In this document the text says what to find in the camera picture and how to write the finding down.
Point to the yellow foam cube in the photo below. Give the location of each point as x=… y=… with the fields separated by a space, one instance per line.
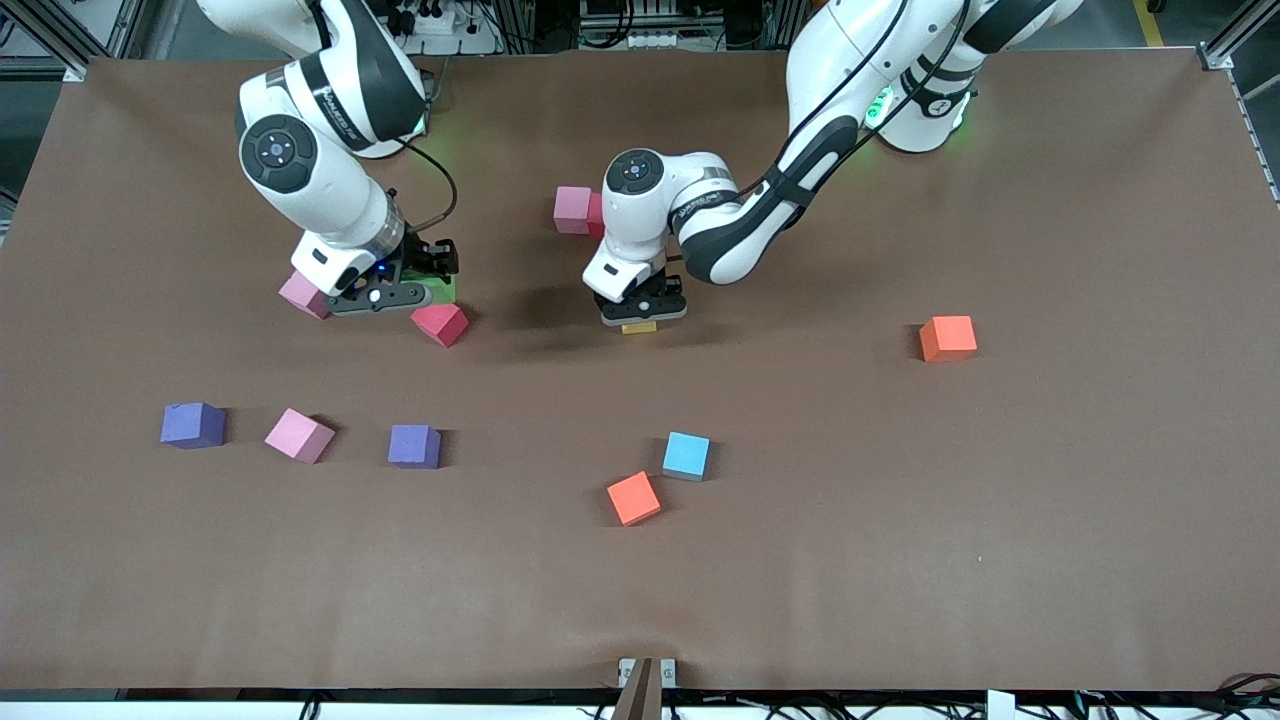
x=640 y=327

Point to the pink foam cube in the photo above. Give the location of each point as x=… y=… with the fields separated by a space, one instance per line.
x=572 y=210
x=302 y=296
x=299 y=435

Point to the purple foam cube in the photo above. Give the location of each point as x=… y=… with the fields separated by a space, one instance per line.
x=193 y=425
x=414 y=446

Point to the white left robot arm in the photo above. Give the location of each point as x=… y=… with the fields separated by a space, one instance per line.
x=640 y=210

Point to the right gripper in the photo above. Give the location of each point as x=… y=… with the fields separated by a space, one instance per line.
x=424 y=259

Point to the red foam cube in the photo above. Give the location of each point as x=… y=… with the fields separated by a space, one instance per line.
x=440 y=325
x=596 y=215

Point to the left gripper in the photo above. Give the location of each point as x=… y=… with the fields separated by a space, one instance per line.
x=656 y=285

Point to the brown paper table cover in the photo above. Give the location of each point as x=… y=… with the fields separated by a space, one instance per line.
x=900 y=560

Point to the orange foam cube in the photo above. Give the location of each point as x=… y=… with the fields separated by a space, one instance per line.
x=947 y=338
x=633 y=498

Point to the white power strip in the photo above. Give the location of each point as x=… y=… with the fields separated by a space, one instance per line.
x=460 y=42

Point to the metal equipment rack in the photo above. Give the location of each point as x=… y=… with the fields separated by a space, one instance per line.
x=640 y=40

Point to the aluminium frame post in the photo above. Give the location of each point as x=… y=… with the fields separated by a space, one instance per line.
x=70 y=55
x=1225 y=45

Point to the metal table edge bracket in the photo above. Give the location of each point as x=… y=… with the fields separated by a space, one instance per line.
x=645 y=672

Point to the blue foam cube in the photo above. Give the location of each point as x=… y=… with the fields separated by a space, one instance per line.
x=686 y=456

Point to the green foam cube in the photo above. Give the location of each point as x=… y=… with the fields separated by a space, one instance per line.
x=442 y=292

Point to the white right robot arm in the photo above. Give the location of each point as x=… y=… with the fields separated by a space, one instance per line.
x=320 y=200

